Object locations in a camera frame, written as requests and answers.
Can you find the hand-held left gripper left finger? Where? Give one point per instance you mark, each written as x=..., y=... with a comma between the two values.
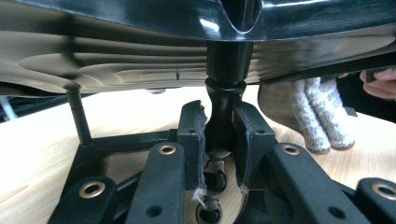
x=193, y=149

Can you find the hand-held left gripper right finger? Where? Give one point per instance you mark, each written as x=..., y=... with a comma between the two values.
x=253, y=146

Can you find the grey white fluffy cloth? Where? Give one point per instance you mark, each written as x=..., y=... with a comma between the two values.
x=295, y=109

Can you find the black wavy tray stand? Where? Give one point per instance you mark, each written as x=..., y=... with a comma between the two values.
x=124, y=18

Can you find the small grey tape tab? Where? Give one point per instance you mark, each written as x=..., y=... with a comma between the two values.
x=351, y=111

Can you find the white metal stand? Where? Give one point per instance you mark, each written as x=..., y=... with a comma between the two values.
x=6, y=109

